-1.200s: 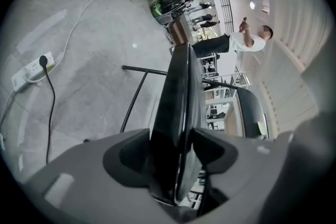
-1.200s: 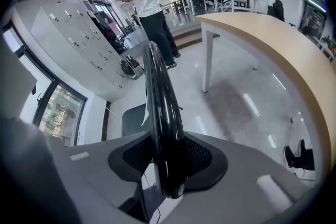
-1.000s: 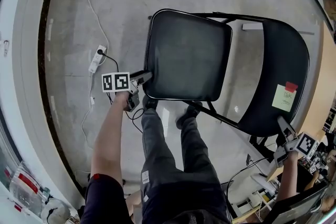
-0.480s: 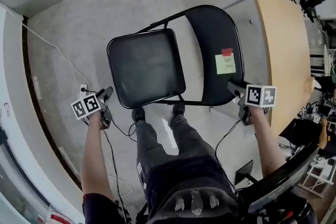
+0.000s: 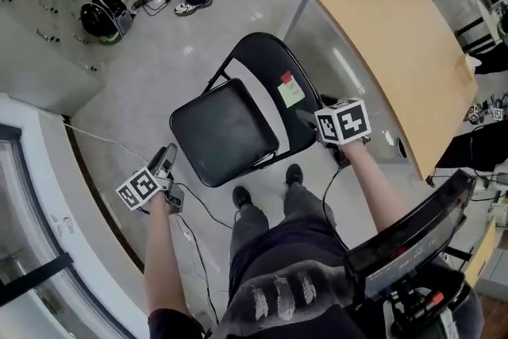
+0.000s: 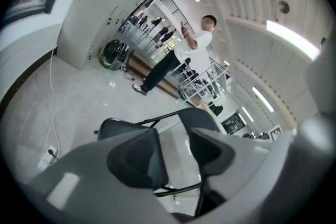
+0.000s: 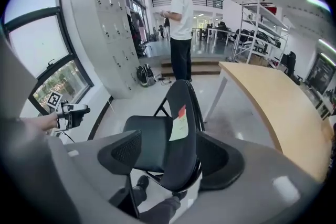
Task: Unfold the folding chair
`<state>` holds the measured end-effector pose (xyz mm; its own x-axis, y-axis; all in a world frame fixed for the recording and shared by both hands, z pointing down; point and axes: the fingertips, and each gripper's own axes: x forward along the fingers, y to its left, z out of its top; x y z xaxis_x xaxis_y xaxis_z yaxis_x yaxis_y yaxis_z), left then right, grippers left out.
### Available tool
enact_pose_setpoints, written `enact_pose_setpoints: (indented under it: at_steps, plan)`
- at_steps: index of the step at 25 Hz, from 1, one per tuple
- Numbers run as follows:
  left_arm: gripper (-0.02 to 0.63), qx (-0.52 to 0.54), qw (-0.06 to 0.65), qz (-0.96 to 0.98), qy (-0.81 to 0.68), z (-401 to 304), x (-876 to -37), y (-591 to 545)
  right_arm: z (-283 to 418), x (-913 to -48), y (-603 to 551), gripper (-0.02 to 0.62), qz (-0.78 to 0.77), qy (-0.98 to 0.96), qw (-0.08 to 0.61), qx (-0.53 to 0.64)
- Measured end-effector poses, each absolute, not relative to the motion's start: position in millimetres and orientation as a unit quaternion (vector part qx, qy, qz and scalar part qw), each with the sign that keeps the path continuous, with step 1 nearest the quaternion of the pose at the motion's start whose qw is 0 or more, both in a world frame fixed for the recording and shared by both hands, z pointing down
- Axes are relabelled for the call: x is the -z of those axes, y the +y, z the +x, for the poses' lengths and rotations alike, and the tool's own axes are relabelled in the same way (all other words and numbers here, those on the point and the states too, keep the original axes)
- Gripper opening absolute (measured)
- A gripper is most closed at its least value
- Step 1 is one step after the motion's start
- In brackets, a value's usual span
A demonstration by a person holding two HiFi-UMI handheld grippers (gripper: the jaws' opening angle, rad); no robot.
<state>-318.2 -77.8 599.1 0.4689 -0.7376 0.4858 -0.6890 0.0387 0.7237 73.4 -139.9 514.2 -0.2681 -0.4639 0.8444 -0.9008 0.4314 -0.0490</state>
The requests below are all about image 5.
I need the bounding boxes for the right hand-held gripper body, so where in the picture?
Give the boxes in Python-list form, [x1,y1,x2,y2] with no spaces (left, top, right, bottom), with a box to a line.
[314,97,372,167]

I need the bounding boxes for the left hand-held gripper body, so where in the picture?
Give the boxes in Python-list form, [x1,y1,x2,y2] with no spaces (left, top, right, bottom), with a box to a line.
[115,166,186,215]

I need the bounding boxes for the black folding chair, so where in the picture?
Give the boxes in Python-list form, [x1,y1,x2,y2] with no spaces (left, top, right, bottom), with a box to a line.
[169,31,330,189]

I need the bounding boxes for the person's right forearm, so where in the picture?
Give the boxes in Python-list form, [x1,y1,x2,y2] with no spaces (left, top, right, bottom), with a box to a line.
[341,137,410,233]

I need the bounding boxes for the person's left forearm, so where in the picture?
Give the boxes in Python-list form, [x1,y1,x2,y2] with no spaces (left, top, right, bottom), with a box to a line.
[143,192,190,317]

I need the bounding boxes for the green sticky note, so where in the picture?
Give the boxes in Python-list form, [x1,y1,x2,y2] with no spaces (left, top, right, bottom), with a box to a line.
[276,81,306,109]

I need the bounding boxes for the person's right shoe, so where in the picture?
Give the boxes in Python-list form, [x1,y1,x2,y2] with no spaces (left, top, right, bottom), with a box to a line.
[285,164,305,187]

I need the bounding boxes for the person's shoe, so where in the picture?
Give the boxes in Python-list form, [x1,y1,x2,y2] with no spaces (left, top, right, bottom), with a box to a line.
[232,186,253,210]
[285,164,305,187]

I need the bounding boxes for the person's left shoe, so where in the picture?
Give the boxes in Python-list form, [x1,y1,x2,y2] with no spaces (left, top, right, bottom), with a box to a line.
[232,186,253,210]

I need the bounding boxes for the person's right leg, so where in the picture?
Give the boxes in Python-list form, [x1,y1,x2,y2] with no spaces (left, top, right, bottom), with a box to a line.
[282,182,338,231]

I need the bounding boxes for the person's leg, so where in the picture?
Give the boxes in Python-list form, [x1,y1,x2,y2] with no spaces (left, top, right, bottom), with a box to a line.
[282,182,338,231]
[229,202,271,263]

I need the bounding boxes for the white framed glass door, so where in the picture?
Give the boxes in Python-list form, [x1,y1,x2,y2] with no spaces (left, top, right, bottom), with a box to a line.
[0,93,150,339]

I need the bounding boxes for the light wooden table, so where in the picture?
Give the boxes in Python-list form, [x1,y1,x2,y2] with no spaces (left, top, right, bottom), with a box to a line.
[294,0,479,182]

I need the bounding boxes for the person's left leg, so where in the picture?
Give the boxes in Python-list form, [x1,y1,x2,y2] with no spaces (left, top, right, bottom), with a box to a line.
[229,202,271,263]

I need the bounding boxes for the person's torso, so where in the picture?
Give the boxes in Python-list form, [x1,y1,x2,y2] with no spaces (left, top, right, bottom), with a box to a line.
[148,218,398,339]

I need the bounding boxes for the black monitor screen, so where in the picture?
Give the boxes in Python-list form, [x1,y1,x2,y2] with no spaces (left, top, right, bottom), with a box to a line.
[344,169,477,302]

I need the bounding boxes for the black backpack green trim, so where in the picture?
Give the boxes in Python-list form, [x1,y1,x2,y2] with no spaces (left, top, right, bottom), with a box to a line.
[80,0,134,46]

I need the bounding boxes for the grey drawer cabinet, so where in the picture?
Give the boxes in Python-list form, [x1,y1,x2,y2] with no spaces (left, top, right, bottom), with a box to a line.
[0,0,103,117]

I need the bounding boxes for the light wooden desk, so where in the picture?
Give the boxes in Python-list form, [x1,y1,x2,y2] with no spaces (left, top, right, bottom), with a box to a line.
[462,216,498,289]

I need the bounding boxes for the white floor cable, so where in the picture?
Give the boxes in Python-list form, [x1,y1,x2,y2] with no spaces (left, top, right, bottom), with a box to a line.
[63,122,152,164]

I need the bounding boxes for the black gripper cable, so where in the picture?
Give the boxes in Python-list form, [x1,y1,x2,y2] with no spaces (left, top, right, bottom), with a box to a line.
[321,165,351,251]

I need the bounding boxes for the black power strip with cable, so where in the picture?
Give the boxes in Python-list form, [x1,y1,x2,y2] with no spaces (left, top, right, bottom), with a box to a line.
[130,0,172,17]

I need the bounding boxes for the black monitor mount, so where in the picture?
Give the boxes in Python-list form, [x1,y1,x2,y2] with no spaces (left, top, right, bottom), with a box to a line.
[383,277,473,339]

